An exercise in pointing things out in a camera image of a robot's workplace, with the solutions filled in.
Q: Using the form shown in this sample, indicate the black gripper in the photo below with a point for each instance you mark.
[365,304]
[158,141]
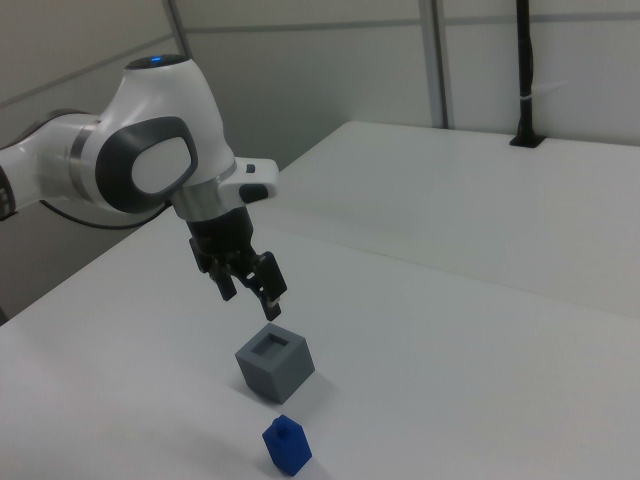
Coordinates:
[222,235]

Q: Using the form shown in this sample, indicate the blue block with peg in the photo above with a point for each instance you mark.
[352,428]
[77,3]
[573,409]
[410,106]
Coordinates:
[290,447]

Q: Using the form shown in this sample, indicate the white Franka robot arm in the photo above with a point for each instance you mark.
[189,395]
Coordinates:
[160,105]

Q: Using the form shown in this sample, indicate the grey hollow cuboid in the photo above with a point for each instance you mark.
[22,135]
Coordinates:
[287,367]

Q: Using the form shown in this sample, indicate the grey partition post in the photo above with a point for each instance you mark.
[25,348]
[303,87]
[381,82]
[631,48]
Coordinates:
[177,25]
[442,60]

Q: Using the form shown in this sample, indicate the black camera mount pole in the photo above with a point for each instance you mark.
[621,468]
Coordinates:
[526,75]

